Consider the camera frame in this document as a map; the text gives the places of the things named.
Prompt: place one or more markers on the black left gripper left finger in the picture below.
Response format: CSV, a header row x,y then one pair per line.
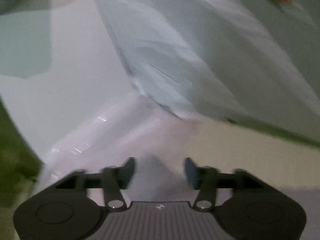
x,y
111,180

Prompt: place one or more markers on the clear plastic storage bag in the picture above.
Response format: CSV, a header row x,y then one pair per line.
x,y
72,102

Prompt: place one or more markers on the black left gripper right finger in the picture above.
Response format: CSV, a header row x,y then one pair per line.
x,y
207,180

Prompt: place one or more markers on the pale carrot print bedsheet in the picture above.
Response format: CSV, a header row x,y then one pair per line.
x,y
251,62

